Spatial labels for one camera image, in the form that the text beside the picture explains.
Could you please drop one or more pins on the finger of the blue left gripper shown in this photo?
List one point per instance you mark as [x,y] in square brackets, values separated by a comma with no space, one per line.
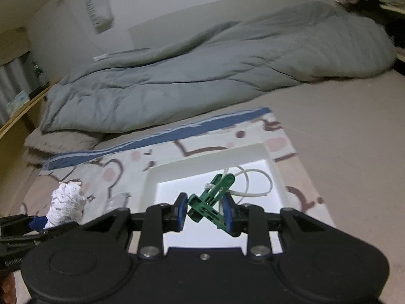
[38,223]

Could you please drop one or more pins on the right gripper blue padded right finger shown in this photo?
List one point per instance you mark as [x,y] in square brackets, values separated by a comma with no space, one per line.
[234,219]

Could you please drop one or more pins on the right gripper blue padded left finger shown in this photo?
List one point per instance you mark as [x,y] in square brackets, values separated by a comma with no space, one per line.
[174,215]

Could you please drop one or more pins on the green plastic clothes peg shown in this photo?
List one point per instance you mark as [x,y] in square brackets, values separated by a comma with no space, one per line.
[209,204]

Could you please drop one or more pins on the white paper ball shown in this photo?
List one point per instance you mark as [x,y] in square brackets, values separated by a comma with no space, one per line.
[67,204]

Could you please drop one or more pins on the person's left hand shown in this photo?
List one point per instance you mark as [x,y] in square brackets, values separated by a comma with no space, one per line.
[8,289]

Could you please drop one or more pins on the white shallow cardboard box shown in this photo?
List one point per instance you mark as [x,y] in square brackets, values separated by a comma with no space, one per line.
[164,184]

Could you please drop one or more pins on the cartoon bear print cloth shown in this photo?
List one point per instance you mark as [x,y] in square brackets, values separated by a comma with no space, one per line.
[125,167]

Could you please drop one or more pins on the beige fleece blanket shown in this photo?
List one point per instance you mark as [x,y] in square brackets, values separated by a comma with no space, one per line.
[40,146]

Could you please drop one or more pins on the wooden bedside shelf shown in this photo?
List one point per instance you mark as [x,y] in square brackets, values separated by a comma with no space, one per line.
[22,115]

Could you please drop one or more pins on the tissue pack on shelf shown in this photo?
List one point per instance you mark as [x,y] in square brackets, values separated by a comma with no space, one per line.
[19,100]

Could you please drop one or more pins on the green glass bottle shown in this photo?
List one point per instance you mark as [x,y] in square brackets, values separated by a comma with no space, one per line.
[40,75]

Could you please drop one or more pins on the grey quilted duvet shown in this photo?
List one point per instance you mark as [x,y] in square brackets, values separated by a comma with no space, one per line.
[226,64]

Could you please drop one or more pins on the white headboard panel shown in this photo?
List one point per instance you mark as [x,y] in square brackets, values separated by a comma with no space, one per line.
[183,24]

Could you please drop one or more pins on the white wall device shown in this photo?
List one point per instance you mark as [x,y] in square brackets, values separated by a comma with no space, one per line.
[100,14]

